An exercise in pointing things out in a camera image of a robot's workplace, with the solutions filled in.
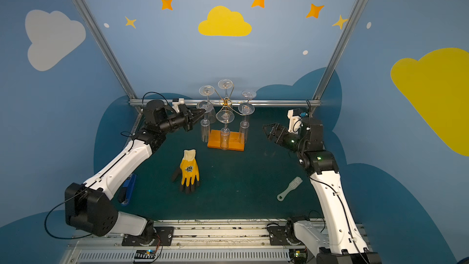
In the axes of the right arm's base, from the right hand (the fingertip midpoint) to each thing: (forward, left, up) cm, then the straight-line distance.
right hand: (272, 128), depth 71 cm
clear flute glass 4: (+19, +29, +2) cm, 34 cm away
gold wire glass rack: (+15, +18, 0) cm, 23 cm away
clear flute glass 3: (+9, +11, +1) cm, 14 cm away
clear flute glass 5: (+25, +21, +2) cm, 33 cm away
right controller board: (-38, -14, -35) cm, 54 cm away
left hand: (+6, +27, +5) cm, 28 cm away
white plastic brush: (-10, -14, -31) cm, 36 cm away
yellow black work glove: (-7, +38, -29) cm, 49 cm away
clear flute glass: (+8, +29, -8) cm, 32 cm away
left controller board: (-42, +49, -35) cm, 73 cm away
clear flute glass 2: (+4, +19, +2) cm, 20 cm away
